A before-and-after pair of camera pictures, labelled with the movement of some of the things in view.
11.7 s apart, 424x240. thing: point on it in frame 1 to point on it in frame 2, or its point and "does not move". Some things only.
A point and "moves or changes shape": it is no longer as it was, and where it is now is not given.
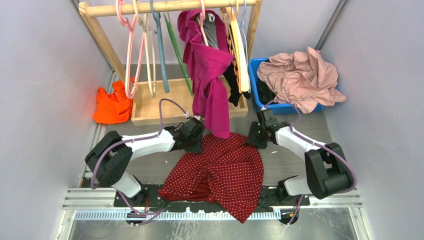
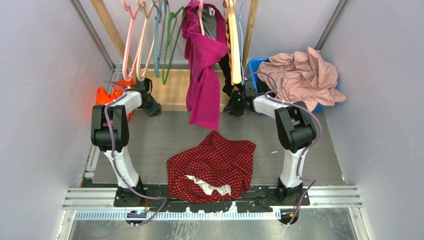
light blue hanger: x=244 y=33 to x=241 y=36
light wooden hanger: x=241 y=52 to x=235 y=68
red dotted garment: x=228 y=172 moves or changes shape
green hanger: x=176 y=45 to x=171 y=15
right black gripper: x=252 y=137 to x=232 y=105
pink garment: x=304 y=79 does not move
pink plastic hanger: x=124 y=22 to x=132 y=16
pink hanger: x=201 y=19 moves or changes shape
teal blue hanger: x=157 y=16 to x=156 y=61
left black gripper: x=197 y=148 to x=155 y=108
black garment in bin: x=266 y=95 does not move
